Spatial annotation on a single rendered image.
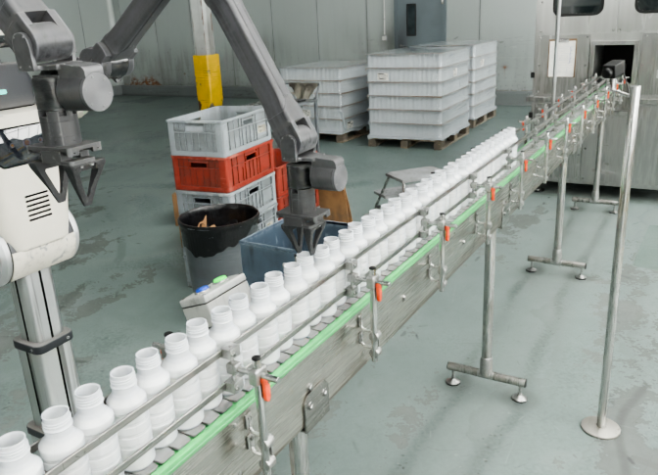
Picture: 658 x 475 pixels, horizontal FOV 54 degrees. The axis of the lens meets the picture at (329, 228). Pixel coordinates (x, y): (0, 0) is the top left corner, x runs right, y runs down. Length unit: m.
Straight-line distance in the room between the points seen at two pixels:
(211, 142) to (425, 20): 8.76
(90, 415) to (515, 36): 11.16
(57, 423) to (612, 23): 5.48
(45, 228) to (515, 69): 10.70
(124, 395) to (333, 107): 7.88
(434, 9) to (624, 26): 6.64
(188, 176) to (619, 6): 3.74
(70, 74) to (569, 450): 2.33
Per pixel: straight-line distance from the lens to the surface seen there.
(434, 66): 8.03
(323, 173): 1.30
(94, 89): 1.02
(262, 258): 2.16
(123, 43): 1.58
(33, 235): 1.60
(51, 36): 1.07
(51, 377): 1.77
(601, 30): 5.97
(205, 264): 3.52
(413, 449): 2.73
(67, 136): 1.08
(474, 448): 2.76
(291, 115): 1.31
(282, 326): 1.34
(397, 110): 8.24
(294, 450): 1.55
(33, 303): 1.70
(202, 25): 11.66
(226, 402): 1.23
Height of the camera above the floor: 1.67
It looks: 18 degrees down
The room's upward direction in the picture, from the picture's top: 3 degrees counter-clockwise
